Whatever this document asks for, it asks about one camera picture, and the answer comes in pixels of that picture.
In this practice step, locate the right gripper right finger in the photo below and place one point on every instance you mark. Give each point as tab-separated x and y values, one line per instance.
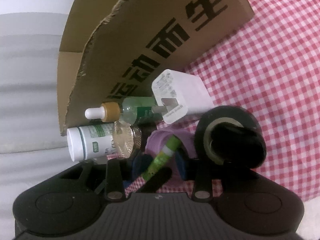
180	163

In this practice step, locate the white pill bottle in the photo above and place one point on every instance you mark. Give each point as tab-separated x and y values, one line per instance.
89	142

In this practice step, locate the brown cardboard box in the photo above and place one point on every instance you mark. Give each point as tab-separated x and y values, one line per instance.
111	49

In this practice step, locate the white curtain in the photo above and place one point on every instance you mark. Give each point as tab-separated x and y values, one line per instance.
32	148

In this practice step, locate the green lip balm tube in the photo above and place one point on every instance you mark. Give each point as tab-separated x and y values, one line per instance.
168	150

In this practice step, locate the white power adapter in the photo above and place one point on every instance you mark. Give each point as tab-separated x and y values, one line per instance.
178	95

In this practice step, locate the pink checkered tablecloth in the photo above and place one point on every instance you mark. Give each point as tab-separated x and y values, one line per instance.
271	67

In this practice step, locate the gold lid round jar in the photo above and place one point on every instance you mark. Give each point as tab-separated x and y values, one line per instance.
127	138

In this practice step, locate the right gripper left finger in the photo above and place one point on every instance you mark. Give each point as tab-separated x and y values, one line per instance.
139	165

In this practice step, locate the black electrical tape roll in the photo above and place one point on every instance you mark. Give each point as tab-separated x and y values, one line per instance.
230	135

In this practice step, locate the green dropper bottle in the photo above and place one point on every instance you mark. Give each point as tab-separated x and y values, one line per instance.
132	110

